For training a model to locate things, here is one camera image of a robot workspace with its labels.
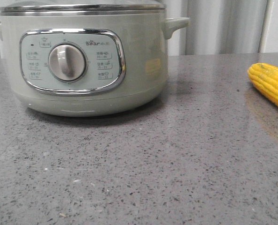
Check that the white curtain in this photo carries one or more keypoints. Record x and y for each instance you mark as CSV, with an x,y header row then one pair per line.
x,y
216,26

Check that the pale green electric pot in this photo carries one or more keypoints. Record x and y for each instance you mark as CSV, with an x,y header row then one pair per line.
x,y
89,65

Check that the yellow corn cob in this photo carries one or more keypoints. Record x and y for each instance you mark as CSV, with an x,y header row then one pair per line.
x,y
264,78

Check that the glass pot lid steel rim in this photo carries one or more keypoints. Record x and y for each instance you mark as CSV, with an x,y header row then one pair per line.
x,y
81,7

